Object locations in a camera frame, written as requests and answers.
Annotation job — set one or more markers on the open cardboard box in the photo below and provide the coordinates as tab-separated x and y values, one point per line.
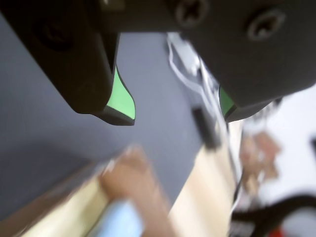
133	177

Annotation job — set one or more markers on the light blue yarn block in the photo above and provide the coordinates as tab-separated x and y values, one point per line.
121	219

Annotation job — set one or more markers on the black curved bar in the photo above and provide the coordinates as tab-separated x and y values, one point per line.
271	207

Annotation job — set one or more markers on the small black rectangular object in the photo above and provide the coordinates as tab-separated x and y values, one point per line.
206	126

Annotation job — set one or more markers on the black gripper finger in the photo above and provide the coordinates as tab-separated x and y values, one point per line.
251	64
66	61

